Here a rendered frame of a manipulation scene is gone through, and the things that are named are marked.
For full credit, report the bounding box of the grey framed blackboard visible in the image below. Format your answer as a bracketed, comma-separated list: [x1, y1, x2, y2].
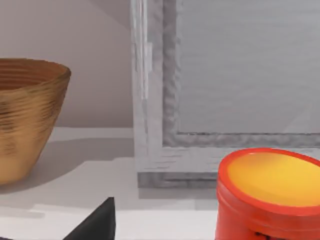
[129, 0, 320, 189]

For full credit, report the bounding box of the brown woven basket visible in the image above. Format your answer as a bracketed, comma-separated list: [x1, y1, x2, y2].
[0, 58, 72, 186]

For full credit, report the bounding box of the red can with yellow lid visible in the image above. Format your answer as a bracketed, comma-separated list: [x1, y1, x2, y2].
[214, 147, 320, 240]

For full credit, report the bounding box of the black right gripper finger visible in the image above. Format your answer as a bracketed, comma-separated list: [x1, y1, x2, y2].
[62, 196, 116, 240]

